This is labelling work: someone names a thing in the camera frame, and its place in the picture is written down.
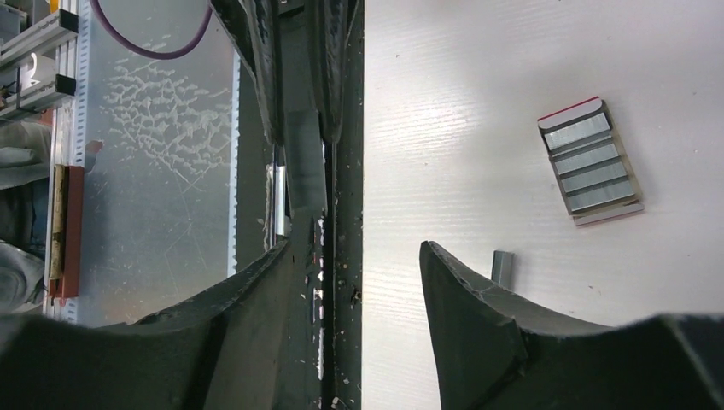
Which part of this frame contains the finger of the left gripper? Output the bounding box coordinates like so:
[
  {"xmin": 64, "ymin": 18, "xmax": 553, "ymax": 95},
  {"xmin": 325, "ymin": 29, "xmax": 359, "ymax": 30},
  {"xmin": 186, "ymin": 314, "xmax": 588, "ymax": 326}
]
[
  {"xmin": 210, "ymin": 0, "xmax": 285, "ymax": 146},
  {"xmin": 307, "ymin": 0, "xmax": 359, "ymax": 144}
]

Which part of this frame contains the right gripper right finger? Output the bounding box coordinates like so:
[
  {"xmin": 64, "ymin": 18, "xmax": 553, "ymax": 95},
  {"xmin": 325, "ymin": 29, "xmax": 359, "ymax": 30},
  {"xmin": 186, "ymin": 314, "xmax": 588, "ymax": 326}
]
[{"xmin": 419, "ymin": 241, "xmax": 723, "ymax": 409}]

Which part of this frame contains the grey staple strip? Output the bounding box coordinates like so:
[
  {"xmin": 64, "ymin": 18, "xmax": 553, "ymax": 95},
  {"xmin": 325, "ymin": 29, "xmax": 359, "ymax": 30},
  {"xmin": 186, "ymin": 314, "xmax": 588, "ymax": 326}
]
[
  {"xmin": 284, "ymin": 110, "xmax": 327, "ymax": 218},
  {"xmin": 491, "ymin": 249, "xmax": 514, "ymax": 290}
]

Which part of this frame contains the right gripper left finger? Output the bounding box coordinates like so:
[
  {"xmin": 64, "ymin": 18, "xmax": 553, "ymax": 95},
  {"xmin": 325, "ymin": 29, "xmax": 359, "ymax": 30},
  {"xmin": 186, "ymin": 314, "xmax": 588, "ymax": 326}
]
[{"xmin": 1, "ymin": 242, "xmax": 292, "ymax": 409}]

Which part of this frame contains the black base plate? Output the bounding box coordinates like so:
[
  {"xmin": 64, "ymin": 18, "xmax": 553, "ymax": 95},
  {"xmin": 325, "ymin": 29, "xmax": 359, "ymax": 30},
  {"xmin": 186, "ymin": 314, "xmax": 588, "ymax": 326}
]
[{"xmin": 236, "ymin": 1, "xmax": 365, "ymax": 409}]

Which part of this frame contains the box of staples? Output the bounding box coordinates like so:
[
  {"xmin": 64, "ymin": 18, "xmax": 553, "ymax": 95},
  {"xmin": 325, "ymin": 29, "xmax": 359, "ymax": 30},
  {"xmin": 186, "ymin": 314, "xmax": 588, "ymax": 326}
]
[{"xmin": 537, "ymin": 96, "xmax": 645, "ymax": 227}]

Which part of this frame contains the white cable duct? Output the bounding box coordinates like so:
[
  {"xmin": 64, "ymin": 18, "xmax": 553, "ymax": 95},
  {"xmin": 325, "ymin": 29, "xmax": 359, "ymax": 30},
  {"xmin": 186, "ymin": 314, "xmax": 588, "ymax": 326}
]
[{"xmin": 43, "ymin": 1, "xmax": 92, "ymax": 325}]

